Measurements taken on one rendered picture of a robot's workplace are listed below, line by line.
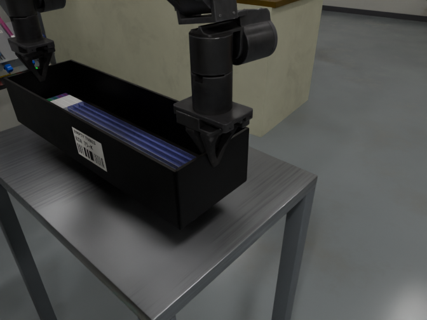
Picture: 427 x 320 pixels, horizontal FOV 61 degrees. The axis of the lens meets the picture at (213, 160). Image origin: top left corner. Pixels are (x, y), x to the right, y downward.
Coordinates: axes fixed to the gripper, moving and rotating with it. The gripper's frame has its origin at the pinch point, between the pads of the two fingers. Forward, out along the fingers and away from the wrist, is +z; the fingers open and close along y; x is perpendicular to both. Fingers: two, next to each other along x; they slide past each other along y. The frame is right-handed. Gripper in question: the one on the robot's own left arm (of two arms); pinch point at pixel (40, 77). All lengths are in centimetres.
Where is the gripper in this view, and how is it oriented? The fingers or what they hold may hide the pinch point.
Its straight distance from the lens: 100.4
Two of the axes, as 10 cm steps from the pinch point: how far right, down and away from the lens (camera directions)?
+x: -6.7, 4.1, -6.2
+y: -7.4, -3.7, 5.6
